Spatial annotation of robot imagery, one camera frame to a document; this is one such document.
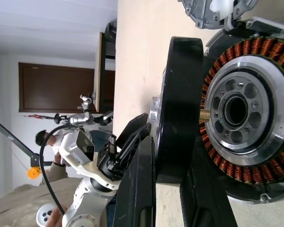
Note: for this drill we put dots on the copper wound motor stator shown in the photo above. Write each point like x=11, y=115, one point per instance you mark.
x=274, y=94

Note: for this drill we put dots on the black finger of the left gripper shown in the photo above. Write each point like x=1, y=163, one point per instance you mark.
x=136, y=125
x=132, y=146

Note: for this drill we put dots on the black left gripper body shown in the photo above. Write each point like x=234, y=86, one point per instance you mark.
x=109, y=160

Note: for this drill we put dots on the bare person hand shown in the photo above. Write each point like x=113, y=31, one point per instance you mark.
x=56, y=218

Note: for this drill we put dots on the black spoked rotor wheel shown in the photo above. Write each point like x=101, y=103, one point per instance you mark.
x=182, y=94

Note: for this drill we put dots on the person in beige top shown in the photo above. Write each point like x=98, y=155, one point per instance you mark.
x=59, y=175

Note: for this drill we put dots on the orange round object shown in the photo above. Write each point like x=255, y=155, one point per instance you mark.
x=33, y=172

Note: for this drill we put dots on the beige fabric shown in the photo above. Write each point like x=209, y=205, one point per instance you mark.
x=14, y=203

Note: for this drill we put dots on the black shelf with wooden panel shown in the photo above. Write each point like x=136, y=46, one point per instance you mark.
x=109, y=71

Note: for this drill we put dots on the silver motor housing cover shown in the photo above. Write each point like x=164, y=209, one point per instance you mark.
x=203, y=14

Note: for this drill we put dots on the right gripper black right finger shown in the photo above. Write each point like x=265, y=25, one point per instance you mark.
x=203, y=201

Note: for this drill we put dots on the white round device dark dots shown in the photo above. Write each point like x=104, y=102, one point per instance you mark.
x=43, y=214

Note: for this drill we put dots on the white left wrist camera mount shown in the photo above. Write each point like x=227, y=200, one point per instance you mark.
x=85, y=170

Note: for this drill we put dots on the dark brown door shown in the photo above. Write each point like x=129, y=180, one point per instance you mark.
x=56, y=87

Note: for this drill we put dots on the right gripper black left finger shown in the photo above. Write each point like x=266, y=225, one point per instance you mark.
x=135, y=189

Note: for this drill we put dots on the black metal stand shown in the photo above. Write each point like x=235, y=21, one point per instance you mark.
x=35, y=159

